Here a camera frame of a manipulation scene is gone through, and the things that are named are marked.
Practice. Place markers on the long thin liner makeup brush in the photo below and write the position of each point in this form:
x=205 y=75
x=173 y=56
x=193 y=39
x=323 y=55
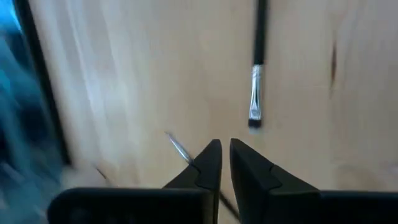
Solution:
x=180 y=149

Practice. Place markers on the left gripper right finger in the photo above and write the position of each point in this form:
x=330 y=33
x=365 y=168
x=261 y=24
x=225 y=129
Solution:
x=264 y=193

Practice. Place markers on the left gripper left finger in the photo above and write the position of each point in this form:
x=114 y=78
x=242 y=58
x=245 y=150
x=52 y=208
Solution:
x=205 y=174

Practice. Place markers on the silver pen at left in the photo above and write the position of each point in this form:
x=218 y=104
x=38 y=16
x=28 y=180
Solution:
x=255 y=93

